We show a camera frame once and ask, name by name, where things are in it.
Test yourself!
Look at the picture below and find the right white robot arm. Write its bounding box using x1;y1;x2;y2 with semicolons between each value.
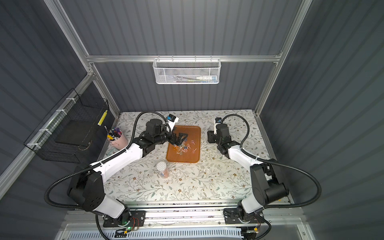
207;118;289;223

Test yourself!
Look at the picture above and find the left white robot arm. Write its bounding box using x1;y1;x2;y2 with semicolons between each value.
67;116;188;222

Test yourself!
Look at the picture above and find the pile of colourful lollipops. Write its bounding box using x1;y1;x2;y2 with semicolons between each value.
171;139;198;155

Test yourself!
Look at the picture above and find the brown wooden tray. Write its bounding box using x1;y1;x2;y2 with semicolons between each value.
166;125;201;163

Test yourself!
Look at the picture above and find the pink pen cup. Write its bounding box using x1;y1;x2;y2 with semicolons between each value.
107;128;128;150

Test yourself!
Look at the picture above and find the white pen in basket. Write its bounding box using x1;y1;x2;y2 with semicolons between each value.
196;76;217;83

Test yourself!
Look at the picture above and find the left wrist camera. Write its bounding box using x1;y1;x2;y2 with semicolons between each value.
167;114;179;132

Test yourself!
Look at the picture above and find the white wire mesh basket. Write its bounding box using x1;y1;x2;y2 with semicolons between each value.
153;60;222;85

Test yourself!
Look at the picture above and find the right black corrugated cable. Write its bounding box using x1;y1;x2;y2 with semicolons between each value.
221;113;322;209

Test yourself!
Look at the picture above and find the black corrugated cable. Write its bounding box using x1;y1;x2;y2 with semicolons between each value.
221;113;322;209
43;110;172;210

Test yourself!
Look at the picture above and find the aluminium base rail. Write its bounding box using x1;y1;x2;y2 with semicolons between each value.
59;200;307;232

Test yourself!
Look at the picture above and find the black wire basket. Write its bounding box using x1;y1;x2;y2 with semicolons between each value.
24;92;113;164

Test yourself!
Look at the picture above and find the left black corrugated cable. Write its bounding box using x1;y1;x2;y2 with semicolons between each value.
43;110;172;210

